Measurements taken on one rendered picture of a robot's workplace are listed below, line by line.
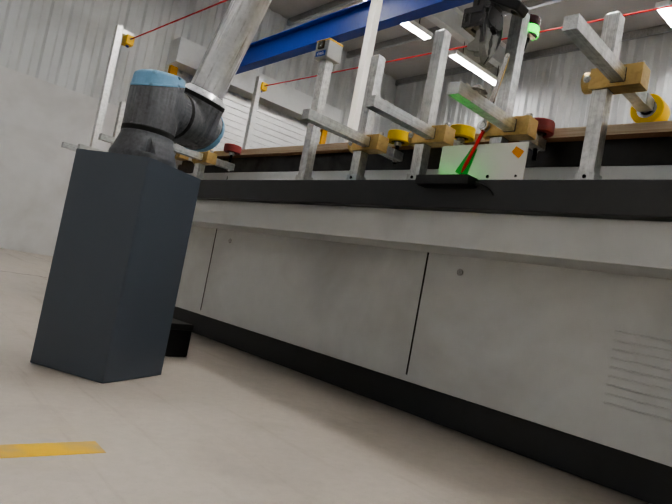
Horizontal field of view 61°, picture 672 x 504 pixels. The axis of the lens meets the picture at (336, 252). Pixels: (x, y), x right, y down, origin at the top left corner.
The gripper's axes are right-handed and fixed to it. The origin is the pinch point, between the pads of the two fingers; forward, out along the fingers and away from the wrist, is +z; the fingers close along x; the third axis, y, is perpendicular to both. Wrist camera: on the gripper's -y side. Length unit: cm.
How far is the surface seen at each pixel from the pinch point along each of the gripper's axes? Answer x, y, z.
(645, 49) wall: -743, 232, -367
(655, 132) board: -24.5, -35.4, 13.7
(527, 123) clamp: -5.4, -11.8, 16.2
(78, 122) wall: -161, 786, -98
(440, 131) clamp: -5.4, 14.6, 16.6
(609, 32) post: -6.1, -28.1, -4.8
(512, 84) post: -6.8, -4.8, 4.6
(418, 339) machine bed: -28, 26, 77
